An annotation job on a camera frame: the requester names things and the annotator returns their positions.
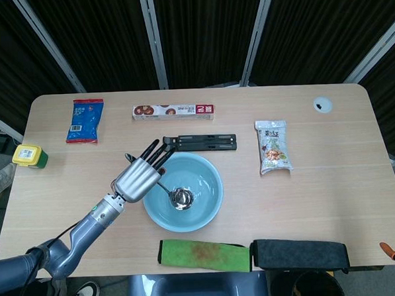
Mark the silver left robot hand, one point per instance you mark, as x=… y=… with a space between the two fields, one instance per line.
x=136 y=181

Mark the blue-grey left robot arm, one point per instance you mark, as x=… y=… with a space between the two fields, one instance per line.
x=86 y=230

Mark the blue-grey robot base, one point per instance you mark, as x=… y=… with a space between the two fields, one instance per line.
x=191 y=291

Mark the light blue bowl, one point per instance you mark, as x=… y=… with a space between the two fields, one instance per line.
x=206 y=184

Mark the black folding stand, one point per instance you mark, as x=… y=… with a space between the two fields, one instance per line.
x=204 y=143

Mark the long white red foil box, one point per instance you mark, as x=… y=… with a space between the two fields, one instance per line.
x=172 y=112

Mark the blue snack bag red edges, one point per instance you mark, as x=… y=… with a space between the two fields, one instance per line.
x=83 y=122

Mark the green stained cloth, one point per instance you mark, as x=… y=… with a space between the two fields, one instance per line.
x=203 y=253

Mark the green jar yellow lid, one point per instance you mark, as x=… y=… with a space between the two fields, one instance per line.
x=27 y=155

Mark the dark partition panel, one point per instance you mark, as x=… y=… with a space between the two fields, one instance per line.
x=394 y=104
x=106 y=43
x=326 y=22
x=7 y=58
x=205 y=38

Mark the grey shoe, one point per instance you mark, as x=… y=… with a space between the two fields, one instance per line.
x=2 y=181

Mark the white peanut snack bag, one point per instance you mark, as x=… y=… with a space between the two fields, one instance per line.
x=273 y=147

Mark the grey partition post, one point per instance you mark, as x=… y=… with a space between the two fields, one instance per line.
x=51 y=46
x=374 y=52
x=256 y=39
x=153 y=41
x=0 y=123

